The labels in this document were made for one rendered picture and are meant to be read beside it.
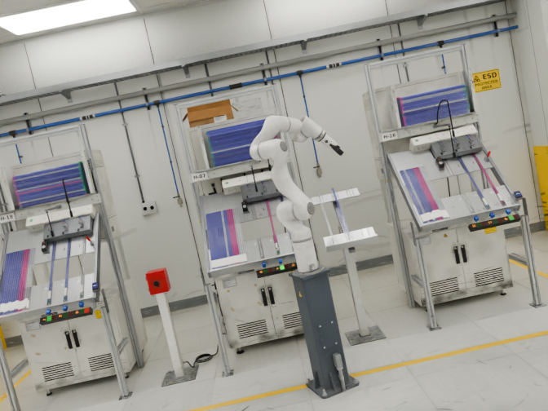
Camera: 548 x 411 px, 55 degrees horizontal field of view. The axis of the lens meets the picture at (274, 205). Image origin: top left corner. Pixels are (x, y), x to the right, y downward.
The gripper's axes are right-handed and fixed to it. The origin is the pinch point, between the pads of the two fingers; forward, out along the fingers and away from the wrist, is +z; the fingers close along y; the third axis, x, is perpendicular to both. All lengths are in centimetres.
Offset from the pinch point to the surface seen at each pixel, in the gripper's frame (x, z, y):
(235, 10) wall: -18, -77, 252
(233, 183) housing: 73, -23, 57
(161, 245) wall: 208, -4, 182
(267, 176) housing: 54, -6, 57
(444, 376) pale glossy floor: 52, 98, -93
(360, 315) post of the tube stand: 80, 90, -12
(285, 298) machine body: 110, 50, 12
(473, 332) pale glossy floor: 34, 135, -48
